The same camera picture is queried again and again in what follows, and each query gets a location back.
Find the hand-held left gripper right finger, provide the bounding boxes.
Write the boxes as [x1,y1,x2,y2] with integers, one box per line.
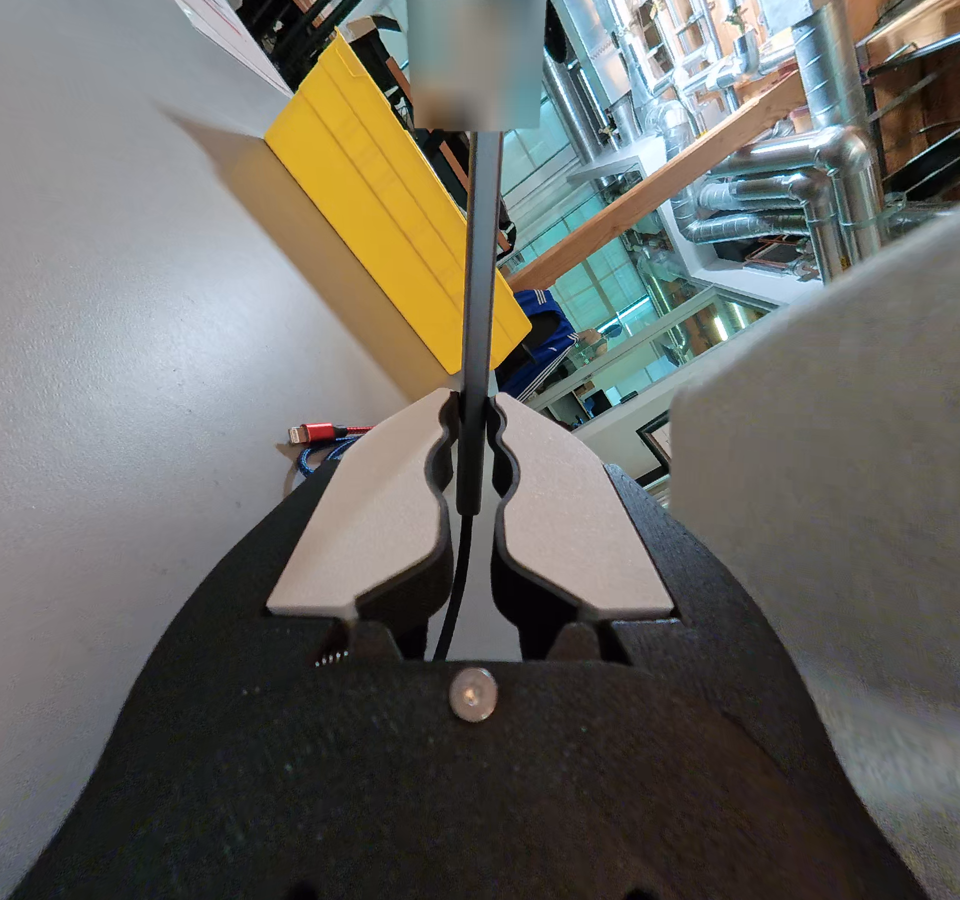
[486,393,676,664]

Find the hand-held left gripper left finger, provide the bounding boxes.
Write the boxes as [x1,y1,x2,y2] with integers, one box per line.
[266,388,460,662]

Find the blue braided cable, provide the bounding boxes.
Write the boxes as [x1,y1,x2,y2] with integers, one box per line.
[282,436,363,497]

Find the red braided cable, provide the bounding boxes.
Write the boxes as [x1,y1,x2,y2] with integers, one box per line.
[287,423,376,445]

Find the black hub cable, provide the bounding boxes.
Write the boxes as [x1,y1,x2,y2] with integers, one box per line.
[430,513,476,663]

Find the grey desk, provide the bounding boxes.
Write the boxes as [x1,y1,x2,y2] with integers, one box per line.
[0,0,460,889]

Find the black framed picture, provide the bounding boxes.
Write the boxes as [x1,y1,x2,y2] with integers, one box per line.
[635,411,674,478]

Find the blue striped jacket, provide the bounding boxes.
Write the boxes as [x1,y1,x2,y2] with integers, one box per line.
[497,288,580,403]

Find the yellow storage bin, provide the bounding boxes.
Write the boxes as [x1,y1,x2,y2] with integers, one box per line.
[262,27,534,376]

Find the wooden ceiling beam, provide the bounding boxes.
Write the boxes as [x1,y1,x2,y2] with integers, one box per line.
[505,66,809,293]

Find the silver metal ducts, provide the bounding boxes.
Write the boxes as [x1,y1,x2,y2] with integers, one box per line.
[600,0,888,287]

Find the white paper sheet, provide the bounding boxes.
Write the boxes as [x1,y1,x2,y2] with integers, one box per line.
[137,0,295,96]

